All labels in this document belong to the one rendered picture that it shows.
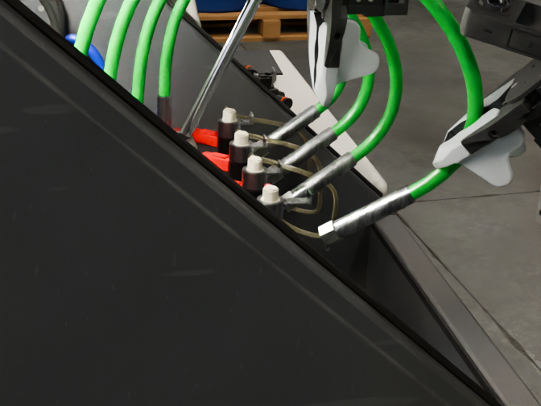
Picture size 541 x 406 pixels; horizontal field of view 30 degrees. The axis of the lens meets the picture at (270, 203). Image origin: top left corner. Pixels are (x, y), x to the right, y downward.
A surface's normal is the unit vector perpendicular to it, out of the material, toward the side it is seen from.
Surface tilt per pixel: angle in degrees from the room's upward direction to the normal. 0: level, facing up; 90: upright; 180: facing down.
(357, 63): 93
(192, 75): 90
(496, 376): 0
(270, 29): 90
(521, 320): 0
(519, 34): 103
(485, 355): 0
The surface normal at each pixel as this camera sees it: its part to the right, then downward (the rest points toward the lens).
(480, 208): 0.04, -0.91
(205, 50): 0.21, 0.41
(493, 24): -0.40, 0.55
